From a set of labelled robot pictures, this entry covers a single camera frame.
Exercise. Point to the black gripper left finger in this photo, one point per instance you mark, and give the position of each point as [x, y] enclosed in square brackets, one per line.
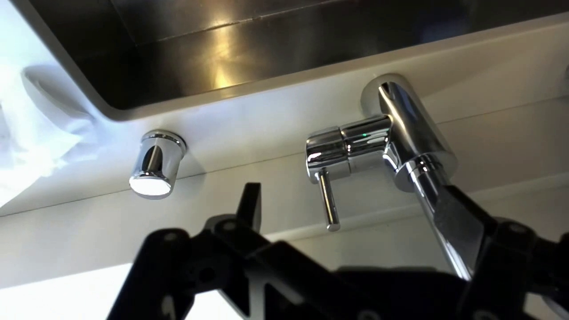
[260, 279]

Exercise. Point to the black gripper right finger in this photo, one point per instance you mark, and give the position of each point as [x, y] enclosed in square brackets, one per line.
[509, 259]

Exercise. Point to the chrome kitchen tap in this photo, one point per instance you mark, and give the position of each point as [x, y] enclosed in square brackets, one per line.
[399, 131]

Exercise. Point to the chrome round sink knob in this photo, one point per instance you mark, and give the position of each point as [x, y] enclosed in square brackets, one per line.
[157, 163]

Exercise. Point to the stainless steel sink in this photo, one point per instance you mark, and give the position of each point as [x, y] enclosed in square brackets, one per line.
[141, 57]

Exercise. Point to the white cloth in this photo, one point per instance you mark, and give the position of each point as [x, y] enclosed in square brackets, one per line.
[43, 121]

